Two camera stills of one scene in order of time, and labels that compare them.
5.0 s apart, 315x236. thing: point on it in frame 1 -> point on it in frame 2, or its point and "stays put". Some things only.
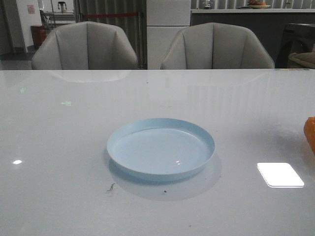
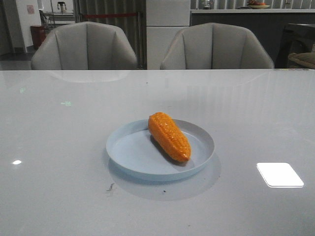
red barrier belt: [110, 14] stays put
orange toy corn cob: [309, 129] -> [169, 135]
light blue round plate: [159, 149] stays put
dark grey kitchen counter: [270, 24] stays put
